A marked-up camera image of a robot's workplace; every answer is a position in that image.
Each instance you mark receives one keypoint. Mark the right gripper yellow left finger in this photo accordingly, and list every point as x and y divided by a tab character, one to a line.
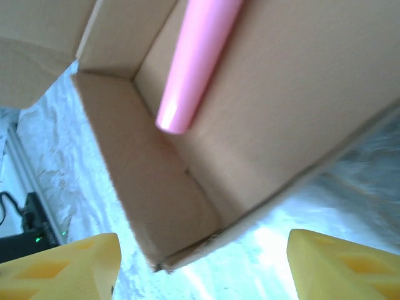
62	272

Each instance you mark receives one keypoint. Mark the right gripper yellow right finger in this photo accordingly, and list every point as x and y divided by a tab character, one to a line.
343	268

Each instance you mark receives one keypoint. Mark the brown cardboard box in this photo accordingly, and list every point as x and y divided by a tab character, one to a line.
281	93

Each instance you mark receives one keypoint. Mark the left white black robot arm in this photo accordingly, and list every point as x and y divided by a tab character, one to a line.
34	215

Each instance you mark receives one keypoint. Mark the pink tube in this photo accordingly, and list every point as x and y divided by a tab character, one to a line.
190	72

